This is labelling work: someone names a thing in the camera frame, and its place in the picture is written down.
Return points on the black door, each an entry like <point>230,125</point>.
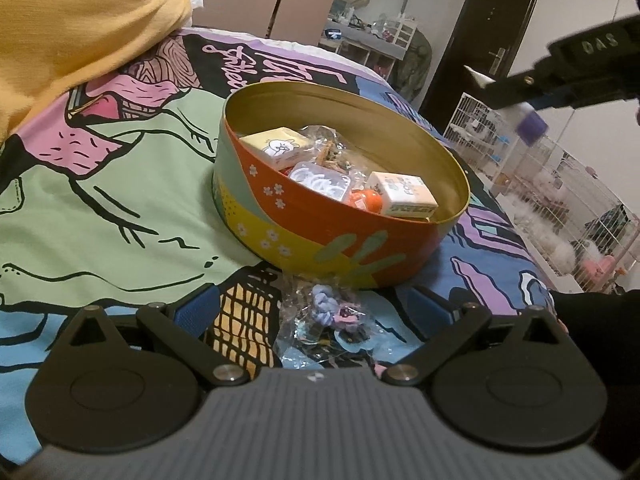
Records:
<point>475,25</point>

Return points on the clear bag of snacks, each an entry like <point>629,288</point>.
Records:
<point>335,152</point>

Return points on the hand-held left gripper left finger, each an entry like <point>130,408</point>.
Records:
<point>196,310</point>

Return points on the small orange object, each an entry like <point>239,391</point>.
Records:
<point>367,200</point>

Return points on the white fluffy animal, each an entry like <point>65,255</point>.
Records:
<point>545,240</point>

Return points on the round colourful metal tin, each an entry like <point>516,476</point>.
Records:
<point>310,225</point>

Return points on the purple plastic item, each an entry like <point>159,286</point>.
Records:
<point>531,125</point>

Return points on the clear box of floss picks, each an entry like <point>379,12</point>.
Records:
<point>320,180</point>

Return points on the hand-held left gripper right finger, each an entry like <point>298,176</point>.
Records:
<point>431,309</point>

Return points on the pink plastic item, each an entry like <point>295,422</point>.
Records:
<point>597,267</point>

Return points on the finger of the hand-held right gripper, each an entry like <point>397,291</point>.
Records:
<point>515,87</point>

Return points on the person's right forearm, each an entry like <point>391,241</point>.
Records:
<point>595,325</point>

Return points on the pale yellow tissue pack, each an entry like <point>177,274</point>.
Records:
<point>275,147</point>

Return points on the cluttered shelf unit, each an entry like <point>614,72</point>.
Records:
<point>360,42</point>

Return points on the colourful printed blanket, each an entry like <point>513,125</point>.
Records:
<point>125,220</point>

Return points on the yellow blanket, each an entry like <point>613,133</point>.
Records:
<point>75,25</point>

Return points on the green jacket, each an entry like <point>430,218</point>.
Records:
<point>415,70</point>

